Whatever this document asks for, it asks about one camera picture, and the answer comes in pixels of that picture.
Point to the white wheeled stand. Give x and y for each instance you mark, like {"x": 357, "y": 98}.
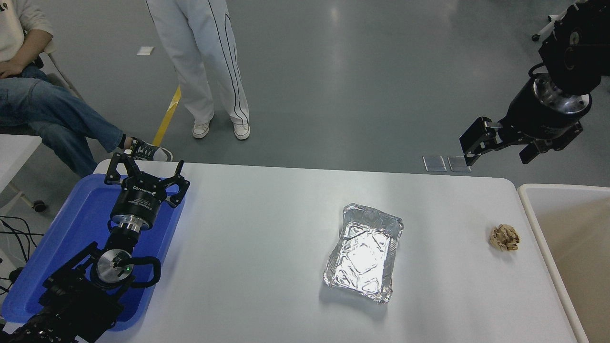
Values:
{"x": 553, "y": 18}

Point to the crumpled tan paper ball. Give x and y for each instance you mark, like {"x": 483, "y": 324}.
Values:
{"x": 504, "y": 237}

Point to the seated person's left hand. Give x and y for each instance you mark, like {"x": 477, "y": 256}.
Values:
{"x": 12, "y": 70}

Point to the clear floor plate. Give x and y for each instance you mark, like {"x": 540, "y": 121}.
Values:
{"x": 456, "y": 165}
{"x": 434, "y": 163}

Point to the white paper scrap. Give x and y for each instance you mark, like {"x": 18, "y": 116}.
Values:
{"x": 145, "y": 50}

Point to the blue plastic tray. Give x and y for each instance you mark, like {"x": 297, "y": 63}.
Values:
{"x": 81, "y": 224}

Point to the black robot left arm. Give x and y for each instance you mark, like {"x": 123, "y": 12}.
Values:
{"x": 71, "y": 305}

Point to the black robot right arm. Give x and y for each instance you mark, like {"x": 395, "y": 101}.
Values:
{"x": 581, "y": 47}

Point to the white side table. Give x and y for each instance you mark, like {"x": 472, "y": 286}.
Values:
{"x": 14, "y": 152}

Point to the silver foil tray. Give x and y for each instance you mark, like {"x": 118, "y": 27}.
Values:
{"x": 362, "y": 257}

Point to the seated person's left forearm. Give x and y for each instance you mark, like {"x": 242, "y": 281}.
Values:
{"x": 33, "y": 47}

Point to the grey chair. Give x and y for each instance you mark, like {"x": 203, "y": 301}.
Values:
{"x": 49, "y": 47}

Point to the large pale bin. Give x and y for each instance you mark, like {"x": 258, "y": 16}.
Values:
{"x": 581, "y": 247}

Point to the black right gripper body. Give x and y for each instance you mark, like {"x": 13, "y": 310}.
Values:
{"x": 529, "y": 119}

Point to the standing person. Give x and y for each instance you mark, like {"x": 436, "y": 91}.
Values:
{"x": 209, "y": 57}

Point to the seated person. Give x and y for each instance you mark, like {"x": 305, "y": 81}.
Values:
{"x": 47, "y": 114}

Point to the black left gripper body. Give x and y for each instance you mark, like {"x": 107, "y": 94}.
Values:
{"x": 138, "y": 202}

